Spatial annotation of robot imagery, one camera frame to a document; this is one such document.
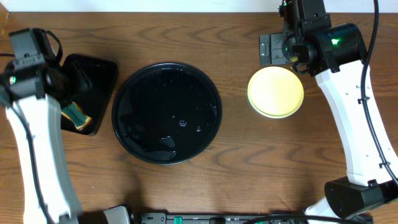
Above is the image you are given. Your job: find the green and yellow sponge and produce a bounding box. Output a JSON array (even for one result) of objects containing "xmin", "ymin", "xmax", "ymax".
[{"xmin": 62, "ymin": 101, "xmax": 92, "ymax": 131}]

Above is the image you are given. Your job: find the black round tray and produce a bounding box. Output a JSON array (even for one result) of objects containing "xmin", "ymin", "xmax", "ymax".
[{"xmin": 112, "ymin": 62, "xmax": 222, "ymax": 165}]

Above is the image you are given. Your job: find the yellow plate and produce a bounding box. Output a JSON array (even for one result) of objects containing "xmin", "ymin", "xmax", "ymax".
[{"xmin": 247, "ymin": 67, "xmax": 304, "ymax": 97}]

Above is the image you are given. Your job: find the light blue plate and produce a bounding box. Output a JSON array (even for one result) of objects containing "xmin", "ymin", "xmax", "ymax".
[{"xmin": 248, "ymin": 94, "xmax": 304, "ymax": 119}]

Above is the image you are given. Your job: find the black rectangular tray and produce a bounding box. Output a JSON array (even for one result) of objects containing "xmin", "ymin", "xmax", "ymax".
[{"xmin": 61, "ymin": 54, "xmax": 119, "ymax": 136}]

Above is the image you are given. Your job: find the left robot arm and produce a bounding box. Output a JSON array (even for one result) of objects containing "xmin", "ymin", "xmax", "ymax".
[{"xmin": 1, "ymin": 28, "xmax": 91, "ymax": 223}]

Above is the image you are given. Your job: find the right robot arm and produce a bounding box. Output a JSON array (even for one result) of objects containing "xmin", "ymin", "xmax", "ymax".
[{"xmin": 259, "ymin": 0, "xmax": 397, "ymax": 223}]

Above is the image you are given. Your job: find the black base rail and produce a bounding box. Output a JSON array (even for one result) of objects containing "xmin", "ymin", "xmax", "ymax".
[{"xmin": 102, "ymin": 205, "xmax": 374, "ymax": 224}]

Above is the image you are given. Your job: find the left black cable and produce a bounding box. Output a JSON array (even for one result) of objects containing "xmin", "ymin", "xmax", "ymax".
[{"xmin": 0, "ymin": 29, "xmax": 65, "ymax": 224}]

